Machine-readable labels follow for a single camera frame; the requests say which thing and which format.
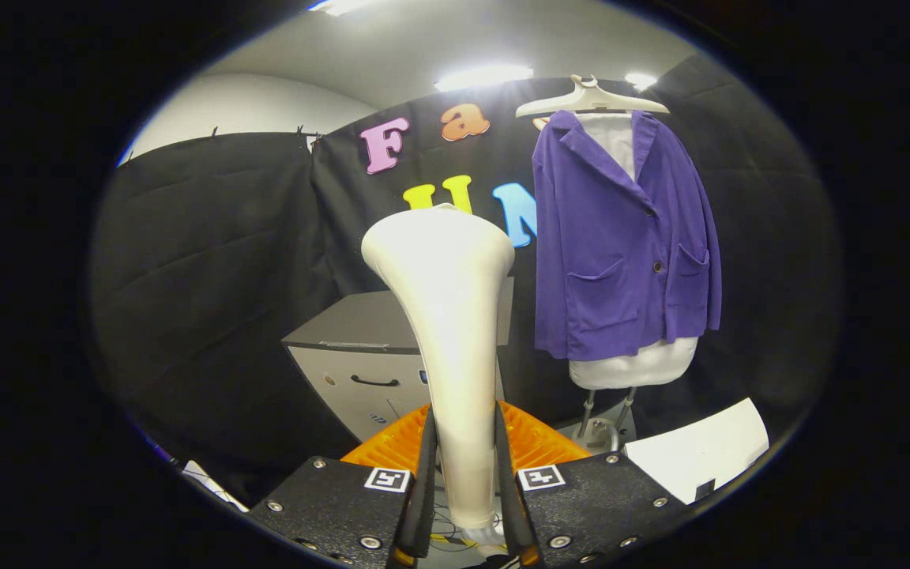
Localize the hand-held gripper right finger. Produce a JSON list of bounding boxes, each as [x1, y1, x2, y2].
[[494, 401, 693, 567]]

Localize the large ceiling light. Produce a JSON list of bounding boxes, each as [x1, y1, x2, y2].
[[309, 0, 377, 17]]

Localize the white clothes hanger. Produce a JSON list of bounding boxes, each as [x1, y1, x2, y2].
[[515, 74, 671, 119]]

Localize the grey drawer cabinet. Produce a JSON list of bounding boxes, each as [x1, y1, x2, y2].
[[281, 277, 515, 443]]

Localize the black backdrop cloth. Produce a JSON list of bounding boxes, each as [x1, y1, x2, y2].
[[309, 77, 661, 428], [637, 54, 843, 435], [90, 130, 361, 507]]

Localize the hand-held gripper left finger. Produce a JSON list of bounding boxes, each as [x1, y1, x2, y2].
[[248, 401, 437, 568]]

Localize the white padded ironing form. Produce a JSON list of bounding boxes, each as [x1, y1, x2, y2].
[[570, 111, 699, 390]]

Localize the white garment steamer head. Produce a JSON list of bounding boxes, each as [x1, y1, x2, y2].
[[361, 204, 517, 530]]

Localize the purple corduroy jacket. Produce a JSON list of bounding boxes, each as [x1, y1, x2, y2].
[[532, 109, 723, 362]]

